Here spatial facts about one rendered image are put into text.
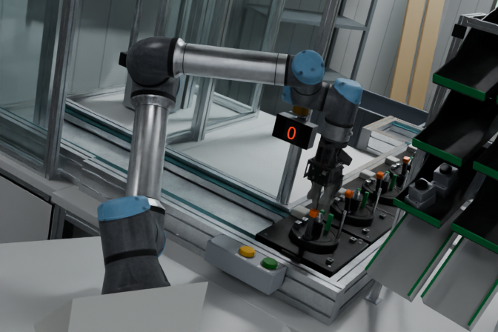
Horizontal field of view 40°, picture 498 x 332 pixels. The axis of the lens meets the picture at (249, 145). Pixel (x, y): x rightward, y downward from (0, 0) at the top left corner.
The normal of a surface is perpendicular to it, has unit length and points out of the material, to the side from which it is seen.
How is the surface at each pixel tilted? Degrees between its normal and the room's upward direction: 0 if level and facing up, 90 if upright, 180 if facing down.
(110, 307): 90
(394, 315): 0
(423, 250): 45
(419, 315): 0
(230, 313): 0
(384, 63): 90
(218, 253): 90
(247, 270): 90
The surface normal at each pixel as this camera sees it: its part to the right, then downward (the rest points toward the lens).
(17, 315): 0.21, -0.91
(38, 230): -0.54, 0.18
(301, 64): -0.04, -0.30
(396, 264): -0.32, -0.56
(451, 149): -0.09, -0.78
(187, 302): 0.49, 0.40
